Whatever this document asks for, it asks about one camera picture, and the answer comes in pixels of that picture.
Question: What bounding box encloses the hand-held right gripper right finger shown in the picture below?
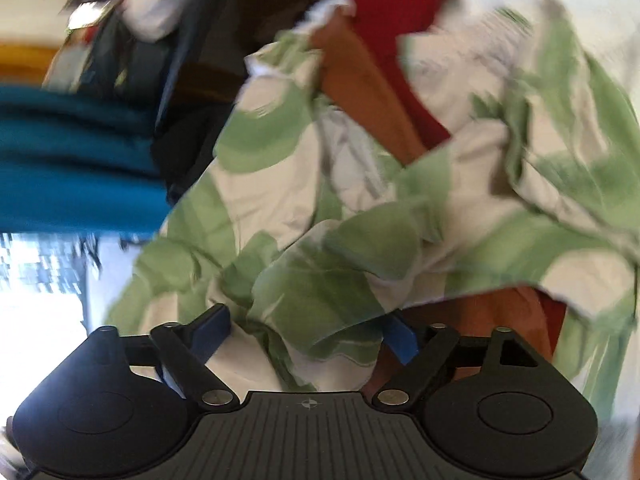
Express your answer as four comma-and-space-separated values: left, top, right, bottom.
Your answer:
372, 315, 544, 407

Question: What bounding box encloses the dark navy cloth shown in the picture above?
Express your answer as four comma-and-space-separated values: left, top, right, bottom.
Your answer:
45, 7, 241, 201

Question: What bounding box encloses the teal cloth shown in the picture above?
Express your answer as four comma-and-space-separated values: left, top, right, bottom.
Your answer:
0, 82, 171, 236

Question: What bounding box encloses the dark brown cloth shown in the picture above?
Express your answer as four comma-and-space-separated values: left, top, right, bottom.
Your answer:
220, 0, 351, 61

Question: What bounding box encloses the red cloth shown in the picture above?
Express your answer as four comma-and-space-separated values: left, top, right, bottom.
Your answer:
336, 0, 568, 361

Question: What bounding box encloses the orange-brown cloth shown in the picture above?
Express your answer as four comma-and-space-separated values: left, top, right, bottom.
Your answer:
310, 17, 556, 396

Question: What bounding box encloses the white cloth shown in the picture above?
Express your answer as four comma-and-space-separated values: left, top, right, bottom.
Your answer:
120, 0, 241, 43

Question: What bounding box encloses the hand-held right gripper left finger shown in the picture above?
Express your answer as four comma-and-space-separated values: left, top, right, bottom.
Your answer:
96, 304, 240, 411

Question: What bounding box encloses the green and white leaf-print garment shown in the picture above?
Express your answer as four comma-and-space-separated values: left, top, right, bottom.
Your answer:
102, 0, 640, 421

